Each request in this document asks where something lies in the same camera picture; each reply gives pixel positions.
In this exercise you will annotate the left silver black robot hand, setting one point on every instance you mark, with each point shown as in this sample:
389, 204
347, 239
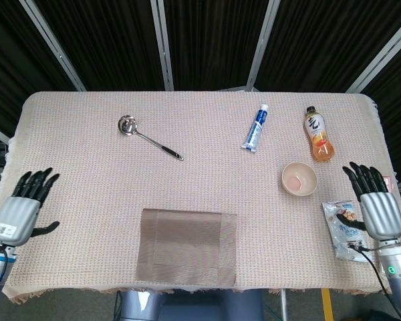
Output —
16, 217

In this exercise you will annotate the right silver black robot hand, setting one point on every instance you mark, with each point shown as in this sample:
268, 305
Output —
382, 214

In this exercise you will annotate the light brown bowl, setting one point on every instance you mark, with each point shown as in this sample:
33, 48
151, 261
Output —
299, 182

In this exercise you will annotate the brown woven placemat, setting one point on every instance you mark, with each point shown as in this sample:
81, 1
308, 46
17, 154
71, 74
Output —
187, 247

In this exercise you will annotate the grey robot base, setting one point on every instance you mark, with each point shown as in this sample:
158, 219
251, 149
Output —
187, 307

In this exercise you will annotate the long red white box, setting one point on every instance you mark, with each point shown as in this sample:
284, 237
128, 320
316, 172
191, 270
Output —
389, 182

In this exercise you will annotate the white snack bag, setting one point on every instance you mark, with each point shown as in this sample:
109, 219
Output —
347, 239

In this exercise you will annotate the beige woven tablecloth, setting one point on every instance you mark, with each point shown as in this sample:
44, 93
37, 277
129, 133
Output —
87, 187

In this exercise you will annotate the orange drink bottle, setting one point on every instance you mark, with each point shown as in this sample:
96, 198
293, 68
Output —
315, 130

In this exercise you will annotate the dark pleated curtain panel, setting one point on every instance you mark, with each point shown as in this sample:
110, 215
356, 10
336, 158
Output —
110, 43
321, 43
397, 100
214, 43
13, 60

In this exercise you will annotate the metal table leg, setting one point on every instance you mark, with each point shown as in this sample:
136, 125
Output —
283, 306

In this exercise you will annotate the blue white toothpaste tube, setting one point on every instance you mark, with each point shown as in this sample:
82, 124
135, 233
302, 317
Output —
255, 130

